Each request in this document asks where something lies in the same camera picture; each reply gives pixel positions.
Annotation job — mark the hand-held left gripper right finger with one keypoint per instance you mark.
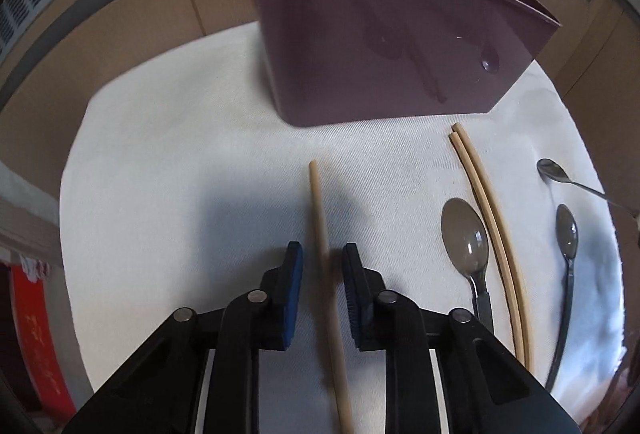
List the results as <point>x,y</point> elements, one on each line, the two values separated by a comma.
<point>352,294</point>

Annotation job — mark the red floor mat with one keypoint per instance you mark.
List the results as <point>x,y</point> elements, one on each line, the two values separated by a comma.
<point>42,339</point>

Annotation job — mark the small metal spoon white knob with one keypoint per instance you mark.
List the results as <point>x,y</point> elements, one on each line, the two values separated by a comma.
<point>551,171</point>

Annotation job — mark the purple plastic utensil holder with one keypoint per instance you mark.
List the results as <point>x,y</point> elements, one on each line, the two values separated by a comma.
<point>375,38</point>

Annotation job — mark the slim dark metal spoon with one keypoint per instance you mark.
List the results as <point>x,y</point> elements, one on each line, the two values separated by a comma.
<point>566,234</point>

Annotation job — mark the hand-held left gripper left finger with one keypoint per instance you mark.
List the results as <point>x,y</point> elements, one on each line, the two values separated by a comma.
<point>295,294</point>

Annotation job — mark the white towel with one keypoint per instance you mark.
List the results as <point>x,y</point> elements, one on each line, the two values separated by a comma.
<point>175,163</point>

